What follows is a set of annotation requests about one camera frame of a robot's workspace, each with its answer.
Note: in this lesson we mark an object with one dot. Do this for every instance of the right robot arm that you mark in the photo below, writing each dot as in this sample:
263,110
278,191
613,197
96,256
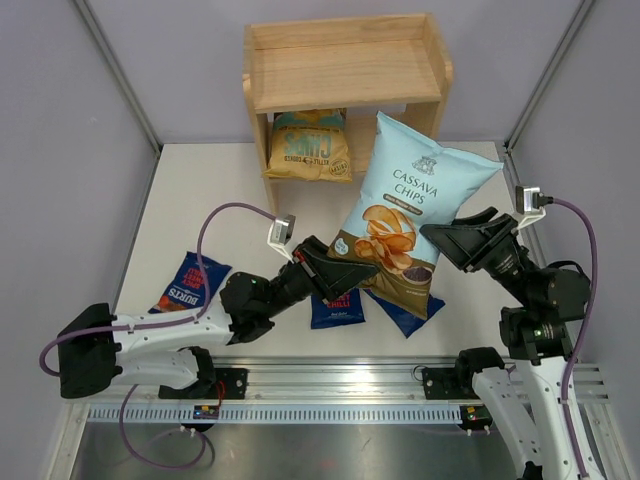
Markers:
545,436

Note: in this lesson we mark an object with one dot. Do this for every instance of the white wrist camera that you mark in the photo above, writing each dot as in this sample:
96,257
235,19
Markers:
281,231
530,205

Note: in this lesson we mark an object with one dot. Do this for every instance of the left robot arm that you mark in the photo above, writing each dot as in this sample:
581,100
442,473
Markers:
99,349

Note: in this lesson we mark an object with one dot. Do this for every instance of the wooden two-tier shelf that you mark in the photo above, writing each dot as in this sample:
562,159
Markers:
351,62

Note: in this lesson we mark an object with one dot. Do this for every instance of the white slotted cable duct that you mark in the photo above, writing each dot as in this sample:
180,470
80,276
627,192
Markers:
389,414

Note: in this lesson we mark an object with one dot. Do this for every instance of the blue burts bag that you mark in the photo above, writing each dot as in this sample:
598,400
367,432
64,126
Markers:
407,322
187,289
345,311

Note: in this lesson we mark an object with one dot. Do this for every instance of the light blue cassava chips bag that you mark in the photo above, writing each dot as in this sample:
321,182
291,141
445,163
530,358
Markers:
411,181

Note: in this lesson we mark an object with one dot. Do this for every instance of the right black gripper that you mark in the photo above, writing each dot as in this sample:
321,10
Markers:
469,243

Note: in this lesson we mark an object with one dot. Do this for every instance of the yellow kettle chips bag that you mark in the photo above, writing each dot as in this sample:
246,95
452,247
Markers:
310,145

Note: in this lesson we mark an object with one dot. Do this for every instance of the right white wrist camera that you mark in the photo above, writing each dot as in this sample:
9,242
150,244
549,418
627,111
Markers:
530,205

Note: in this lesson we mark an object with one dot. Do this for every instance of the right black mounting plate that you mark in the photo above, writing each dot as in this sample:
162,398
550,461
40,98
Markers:
441,384

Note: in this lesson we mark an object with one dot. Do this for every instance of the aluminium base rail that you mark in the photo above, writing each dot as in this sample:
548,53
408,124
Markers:
306,380

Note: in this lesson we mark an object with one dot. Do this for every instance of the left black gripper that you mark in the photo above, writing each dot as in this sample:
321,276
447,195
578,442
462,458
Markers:
328,277

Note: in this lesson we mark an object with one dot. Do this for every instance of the black mounting plate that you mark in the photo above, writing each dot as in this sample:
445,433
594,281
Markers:
230,382
441,384

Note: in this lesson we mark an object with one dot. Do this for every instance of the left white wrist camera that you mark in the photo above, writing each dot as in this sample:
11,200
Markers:
281,231

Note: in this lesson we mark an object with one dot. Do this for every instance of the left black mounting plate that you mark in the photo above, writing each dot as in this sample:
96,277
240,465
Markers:
230,382

